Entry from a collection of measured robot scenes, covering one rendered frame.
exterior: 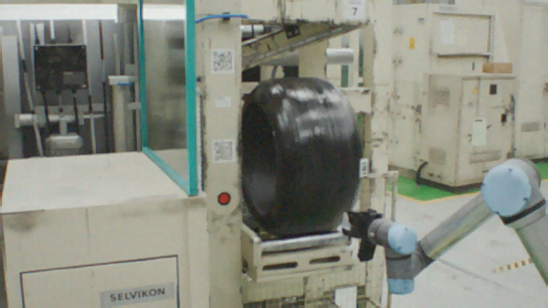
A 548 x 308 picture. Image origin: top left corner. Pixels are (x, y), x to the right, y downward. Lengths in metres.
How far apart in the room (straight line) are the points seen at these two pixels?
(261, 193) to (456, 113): 4.42
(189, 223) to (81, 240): 0.21
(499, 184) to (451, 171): 5.21
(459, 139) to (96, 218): 5.69
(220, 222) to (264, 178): 0.42
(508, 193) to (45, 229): 1.02
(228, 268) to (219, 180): 0.31
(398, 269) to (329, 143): 0.48
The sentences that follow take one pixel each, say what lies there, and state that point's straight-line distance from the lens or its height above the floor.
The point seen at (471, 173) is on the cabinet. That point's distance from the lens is 6.87.
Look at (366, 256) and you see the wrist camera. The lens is 1.87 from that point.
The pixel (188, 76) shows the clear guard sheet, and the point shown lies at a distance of 1.21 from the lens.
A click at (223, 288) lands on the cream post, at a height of 0.74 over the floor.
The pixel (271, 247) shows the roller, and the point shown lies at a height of 0.90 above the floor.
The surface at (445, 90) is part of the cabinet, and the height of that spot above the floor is 1.08.
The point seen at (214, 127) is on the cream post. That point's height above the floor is 1.30.
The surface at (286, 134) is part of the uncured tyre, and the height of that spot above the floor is 1.28.
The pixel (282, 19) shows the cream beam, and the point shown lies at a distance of 2.34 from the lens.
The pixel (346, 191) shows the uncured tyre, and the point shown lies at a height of 1.10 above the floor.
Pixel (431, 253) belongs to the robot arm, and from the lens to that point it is 1.80.
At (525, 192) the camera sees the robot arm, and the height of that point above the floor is 1.24.
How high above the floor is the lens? 1.57
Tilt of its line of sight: 11 degrees down
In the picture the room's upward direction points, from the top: straight up
